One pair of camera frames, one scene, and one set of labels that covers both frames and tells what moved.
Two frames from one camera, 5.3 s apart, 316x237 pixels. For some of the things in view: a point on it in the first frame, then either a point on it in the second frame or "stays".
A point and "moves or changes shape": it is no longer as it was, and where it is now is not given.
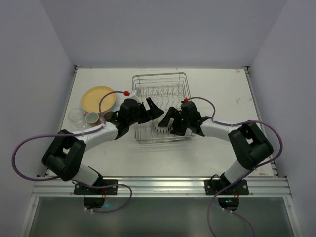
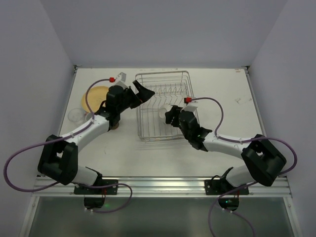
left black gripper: x=144 y=113 to x=134 y=96
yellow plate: x=91 y=97 stays
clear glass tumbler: x=77 y=116 stays
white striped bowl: x=163 y=130 moves or changes shape
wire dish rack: x=168 y=90 stays
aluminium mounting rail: x=165 y=186 stays
